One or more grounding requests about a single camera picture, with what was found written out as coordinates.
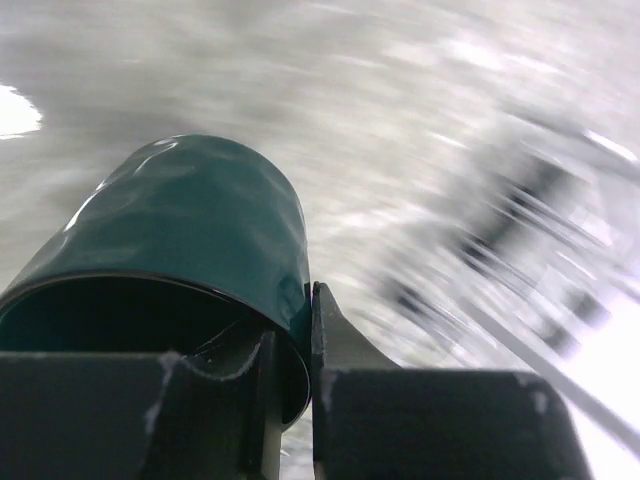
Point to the dark teal mug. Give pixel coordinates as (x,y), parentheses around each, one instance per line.
(189,237)

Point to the metal wire dish rack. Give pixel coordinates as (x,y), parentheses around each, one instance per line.
(535,250)

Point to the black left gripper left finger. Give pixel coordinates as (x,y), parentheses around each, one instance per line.
(142,416)

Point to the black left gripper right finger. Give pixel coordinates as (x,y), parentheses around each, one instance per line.
(373,419)

